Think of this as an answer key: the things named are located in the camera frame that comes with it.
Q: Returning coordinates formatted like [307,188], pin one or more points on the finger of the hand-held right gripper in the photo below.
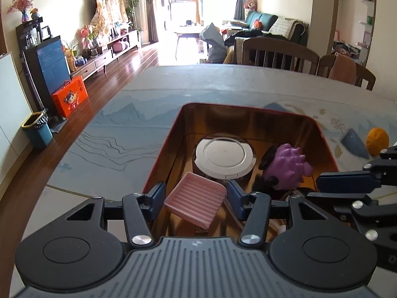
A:
[335,197]
[341,181]

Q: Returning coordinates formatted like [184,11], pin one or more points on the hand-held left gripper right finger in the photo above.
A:
[237,200]

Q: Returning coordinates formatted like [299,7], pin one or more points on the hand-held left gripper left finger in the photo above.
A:
[156,197]

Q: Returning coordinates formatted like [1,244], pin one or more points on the pink soap dish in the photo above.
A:
[194,198]

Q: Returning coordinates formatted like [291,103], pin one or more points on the round silver tin can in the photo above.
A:
[225,153]

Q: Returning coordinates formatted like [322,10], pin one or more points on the orange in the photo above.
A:
[377,141]

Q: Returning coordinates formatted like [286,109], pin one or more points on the purple spiky toy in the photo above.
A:
[288,164]

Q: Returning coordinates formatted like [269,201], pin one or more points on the red tin box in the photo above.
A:
[186,136]

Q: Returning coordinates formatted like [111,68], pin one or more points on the dark wooden chair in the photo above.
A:
[366,74]
[279,56]

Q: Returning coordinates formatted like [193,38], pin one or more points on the brown towel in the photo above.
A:
[342,68]

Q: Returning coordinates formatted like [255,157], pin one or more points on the black dustpan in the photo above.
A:
[58,124]

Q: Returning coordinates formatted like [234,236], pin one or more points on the patterned bedding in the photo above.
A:
[344,49]

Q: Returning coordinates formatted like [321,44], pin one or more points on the orange gift box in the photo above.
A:
[69,94]

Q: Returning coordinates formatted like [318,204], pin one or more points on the blue trash bin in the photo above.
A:
[37,128]

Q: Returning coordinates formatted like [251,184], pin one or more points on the wooden media cabinet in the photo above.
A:
[105,57]

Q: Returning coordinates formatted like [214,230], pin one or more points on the pink bag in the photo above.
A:
[119,45]

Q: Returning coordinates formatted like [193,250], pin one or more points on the grey bag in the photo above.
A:
[214,40]

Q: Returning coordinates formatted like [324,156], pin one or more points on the light sofa blanket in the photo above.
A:
[287,26]

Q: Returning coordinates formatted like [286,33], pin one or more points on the black clothes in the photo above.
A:
[245,35]

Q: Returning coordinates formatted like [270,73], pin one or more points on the black cabinet with blue front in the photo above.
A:
[46,65]

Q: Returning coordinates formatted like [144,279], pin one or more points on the white cabinet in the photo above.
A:
[9,105]

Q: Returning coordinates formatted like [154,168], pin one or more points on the pink potted flowers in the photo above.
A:
[88,35]

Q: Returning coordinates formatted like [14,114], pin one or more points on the dark green sofa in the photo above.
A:
[266,21]

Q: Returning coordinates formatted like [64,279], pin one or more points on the red plush toy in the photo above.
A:
[256,24]

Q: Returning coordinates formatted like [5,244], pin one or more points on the white standing air conditioner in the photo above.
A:
[141,9]

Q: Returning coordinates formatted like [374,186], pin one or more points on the green potted plant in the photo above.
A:
[132,6]

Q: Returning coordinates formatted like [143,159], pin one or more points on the small doll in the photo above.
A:
[249,4]

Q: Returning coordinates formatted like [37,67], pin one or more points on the patterned cover cloth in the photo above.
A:
[107,6]

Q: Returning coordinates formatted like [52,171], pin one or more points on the small toy figure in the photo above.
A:
[35,14]

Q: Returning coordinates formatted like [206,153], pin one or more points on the vase of pink flowers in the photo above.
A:
[21,6]

